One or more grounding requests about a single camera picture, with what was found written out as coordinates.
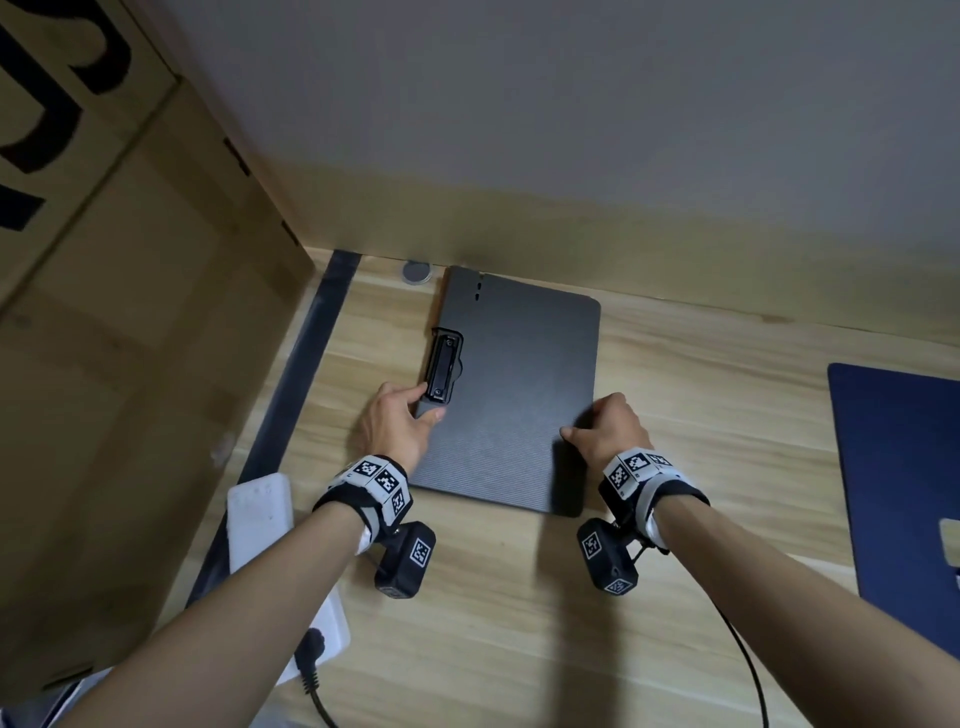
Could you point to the black folder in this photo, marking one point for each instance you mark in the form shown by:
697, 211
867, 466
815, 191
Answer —
517, 390

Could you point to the black desk edge strip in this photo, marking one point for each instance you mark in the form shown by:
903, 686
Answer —
315, 337

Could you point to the grey round desk grommet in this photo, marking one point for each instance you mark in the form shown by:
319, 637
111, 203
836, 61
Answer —
417, 271

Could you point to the person's right hand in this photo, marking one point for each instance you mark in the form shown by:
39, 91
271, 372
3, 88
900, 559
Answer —
619, 435

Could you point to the person's right forearm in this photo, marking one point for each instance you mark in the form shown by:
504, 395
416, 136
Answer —
810, 600

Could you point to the person's left hand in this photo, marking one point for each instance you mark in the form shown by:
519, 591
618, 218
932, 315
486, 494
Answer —
394, 424

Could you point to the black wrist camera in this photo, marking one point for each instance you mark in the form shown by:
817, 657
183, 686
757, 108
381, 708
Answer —
607, 559
405, 562

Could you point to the person's left forearm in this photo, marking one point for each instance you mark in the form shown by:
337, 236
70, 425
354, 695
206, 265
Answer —
225, 637

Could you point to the blue folder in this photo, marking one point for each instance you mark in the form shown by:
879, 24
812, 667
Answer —
892, 465

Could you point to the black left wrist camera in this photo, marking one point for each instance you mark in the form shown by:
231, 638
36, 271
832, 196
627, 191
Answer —
405, 562

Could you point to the white power strip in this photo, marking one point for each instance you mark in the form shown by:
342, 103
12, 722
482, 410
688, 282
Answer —
334, 622

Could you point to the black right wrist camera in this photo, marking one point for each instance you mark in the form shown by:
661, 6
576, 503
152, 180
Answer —
607, 559

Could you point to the black power plug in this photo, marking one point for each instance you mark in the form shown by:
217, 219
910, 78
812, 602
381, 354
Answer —
311, 645

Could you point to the large printed cardboard box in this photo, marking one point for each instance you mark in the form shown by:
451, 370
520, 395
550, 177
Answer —
112, 412

